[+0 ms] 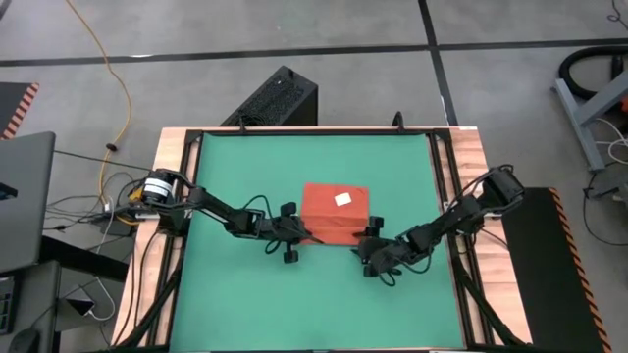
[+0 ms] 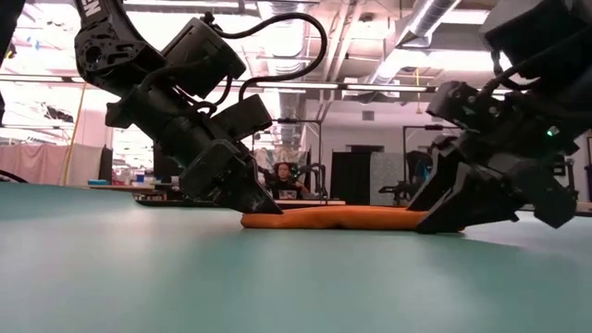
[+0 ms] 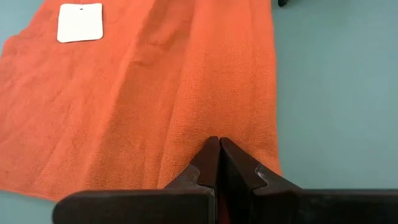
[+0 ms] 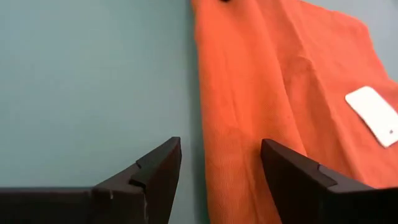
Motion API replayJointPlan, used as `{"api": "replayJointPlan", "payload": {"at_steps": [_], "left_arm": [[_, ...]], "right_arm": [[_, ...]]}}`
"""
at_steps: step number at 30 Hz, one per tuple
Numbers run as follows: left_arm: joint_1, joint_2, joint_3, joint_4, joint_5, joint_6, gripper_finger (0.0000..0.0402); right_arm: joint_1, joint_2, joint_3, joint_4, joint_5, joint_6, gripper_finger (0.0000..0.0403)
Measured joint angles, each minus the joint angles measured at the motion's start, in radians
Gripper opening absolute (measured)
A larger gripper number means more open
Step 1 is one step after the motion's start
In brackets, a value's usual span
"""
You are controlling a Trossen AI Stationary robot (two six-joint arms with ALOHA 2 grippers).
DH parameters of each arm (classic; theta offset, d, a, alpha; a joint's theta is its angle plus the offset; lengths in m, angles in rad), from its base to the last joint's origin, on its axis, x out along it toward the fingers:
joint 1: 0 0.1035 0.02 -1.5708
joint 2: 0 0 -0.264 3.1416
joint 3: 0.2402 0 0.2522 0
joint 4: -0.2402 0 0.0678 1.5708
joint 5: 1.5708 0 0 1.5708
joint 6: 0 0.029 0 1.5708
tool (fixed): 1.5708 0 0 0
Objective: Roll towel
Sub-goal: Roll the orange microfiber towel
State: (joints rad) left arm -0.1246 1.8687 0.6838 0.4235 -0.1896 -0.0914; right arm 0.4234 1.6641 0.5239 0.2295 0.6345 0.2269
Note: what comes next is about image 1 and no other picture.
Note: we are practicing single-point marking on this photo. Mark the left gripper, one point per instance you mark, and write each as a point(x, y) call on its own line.
point(275, 230)

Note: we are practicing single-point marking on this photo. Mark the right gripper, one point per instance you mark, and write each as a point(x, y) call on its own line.
point(387, 250)

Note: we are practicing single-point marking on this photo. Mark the orange towel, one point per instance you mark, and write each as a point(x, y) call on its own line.
point(329, 216)

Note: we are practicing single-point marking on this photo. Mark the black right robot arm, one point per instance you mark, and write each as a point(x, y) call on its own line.
point(461, 213)

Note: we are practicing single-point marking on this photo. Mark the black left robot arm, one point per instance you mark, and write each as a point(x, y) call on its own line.
point(216, 208)

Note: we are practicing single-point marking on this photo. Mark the green table mat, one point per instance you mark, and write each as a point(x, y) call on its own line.
point(319, 304)

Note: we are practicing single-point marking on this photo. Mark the black table clamp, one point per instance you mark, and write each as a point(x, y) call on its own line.
point(242, 125)
point(399, 122)

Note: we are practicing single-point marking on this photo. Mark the black computer tower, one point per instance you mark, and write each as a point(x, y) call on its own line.
point(279, 98)

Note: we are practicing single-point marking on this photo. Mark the large black striped floor mat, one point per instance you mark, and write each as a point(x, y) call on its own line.
point(544, 294)

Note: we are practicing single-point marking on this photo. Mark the black phone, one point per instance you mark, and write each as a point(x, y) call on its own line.
point(81, 306)

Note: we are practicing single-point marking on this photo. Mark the grey metal stand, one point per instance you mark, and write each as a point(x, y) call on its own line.
point(581, 120)

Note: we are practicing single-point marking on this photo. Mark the dark grey desk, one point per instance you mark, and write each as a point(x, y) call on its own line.
point(34, 304)

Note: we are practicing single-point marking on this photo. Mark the black computer mouse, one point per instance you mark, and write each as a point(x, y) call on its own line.
point(24, 341)

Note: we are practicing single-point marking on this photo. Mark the black keyboard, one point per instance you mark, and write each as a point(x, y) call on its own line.
point(6, 309)

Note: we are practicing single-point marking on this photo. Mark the small black striped floor mat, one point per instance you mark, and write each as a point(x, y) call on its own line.
point(12, 105)

